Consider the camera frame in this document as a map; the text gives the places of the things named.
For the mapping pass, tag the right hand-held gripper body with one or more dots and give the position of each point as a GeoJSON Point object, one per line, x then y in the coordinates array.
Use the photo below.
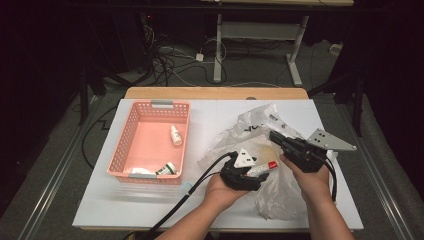
{"type": "Point", "coordinates": [305, 155]}

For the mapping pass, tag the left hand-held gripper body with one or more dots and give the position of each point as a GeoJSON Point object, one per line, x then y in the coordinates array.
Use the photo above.
{"type": "Point", "coordinates": [233, 175]}

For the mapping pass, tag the red-capped white tube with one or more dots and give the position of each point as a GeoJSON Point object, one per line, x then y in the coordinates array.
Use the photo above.
{"type": "Point", "coordinates": [263, 169]}

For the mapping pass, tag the clear plastic bag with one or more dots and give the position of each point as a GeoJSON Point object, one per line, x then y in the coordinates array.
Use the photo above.
{"type": "Point", "coordinates": [283, 200]}

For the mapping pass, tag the white dropper bottle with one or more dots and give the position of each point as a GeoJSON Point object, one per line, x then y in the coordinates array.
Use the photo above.
{"type": "Point", "coordinates": [176, 135]}

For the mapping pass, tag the pink plastic basket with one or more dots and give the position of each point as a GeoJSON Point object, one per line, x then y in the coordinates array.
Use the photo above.
{"type": "Point", "coordinates": [146, 133]}

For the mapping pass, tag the person's left hand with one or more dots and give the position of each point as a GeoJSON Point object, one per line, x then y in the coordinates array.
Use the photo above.
{"type": "Point", "coordinates": [221, 193]}

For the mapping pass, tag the person's right hand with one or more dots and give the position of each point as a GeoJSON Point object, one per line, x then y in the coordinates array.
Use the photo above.
{"type": "Point", "coordinates": [310, 185]}

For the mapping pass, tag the white table mat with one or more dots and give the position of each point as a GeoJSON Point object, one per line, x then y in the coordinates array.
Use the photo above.
{"type": "Point", "coordinates": [216, 113]}

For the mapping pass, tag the black metal stand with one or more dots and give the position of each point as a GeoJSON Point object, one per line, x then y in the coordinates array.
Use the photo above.
{"type": "Point", "coordinates": [358, 103]}
{"type": "Point", "coordinates": [83, 96]}

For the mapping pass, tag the white power adapter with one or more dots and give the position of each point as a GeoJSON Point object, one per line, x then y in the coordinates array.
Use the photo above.
{"type": "Point", "coordinates": [199, 57]}

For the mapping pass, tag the metal floor rail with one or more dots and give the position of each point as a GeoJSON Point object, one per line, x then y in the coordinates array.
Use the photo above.
{"type": "Point", "coordinates": [383, 193]}
{"type": "Point", "coordinates": [53, 186]}

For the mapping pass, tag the white desk frame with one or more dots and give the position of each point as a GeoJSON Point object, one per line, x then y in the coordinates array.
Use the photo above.
{"type": "Point", "coordinates": [260, 30]}

